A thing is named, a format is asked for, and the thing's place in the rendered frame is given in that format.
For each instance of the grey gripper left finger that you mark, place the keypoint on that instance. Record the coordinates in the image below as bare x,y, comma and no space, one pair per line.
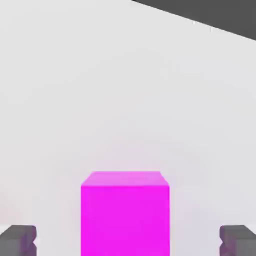
16,242

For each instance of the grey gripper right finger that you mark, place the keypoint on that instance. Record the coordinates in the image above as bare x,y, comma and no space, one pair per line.
240,242

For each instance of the small magenta cube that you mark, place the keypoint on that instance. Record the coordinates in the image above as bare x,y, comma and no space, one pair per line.
125,216

